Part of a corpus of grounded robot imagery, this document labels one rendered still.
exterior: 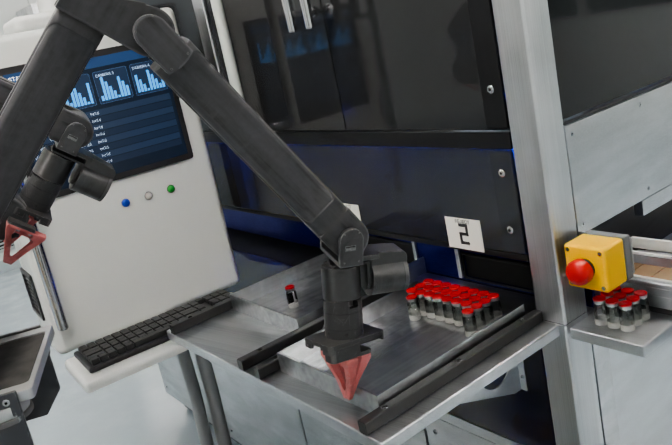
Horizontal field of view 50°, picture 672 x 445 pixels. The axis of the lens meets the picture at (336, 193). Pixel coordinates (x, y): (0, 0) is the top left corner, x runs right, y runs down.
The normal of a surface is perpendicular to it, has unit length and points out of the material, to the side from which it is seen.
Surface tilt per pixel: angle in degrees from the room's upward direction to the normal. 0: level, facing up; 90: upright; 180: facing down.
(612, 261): 90
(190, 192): 90
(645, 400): 90
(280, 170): 98
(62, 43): 103
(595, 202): 90
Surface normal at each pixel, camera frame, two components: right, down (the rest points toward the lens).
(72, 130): 0.40, 0.29
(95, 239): 0.56, 0.08
